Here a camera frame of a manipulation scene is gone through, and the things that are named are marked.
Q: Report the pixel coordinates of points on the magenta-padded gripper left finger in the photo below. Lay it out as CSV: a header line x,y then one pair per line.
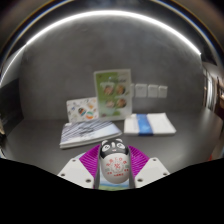
x,y
75,171

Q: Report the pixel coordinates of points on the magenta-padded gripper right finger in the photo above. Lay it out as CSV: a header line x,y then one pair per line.
x,y
151,170

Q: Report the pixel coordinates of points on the white panda-print computer mouse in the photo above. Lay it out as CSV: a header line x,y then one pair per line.
x,y
114,163

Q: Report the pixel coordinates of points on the grey striped book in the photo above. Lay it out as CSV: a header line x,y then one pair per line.
x,y
88,133

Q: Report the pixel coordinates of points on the white book with blue band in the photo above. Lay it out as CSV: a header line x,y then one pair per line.
x,y
150,125

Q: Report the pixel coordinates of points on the white sticker card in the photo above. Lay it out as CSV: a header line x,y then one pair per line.
x,y
81,110

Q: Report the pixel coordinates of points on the green food poster sheet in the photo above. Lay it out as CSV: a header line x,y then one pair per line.
x,y
111,93

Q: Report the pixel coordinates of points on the dark-framed glass partition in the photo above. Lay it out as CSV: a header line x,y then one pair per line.
x,y
211,90

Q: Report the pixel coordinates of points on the ceiling light strip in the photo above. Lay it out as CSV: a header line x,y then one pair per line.
x,y
110,13

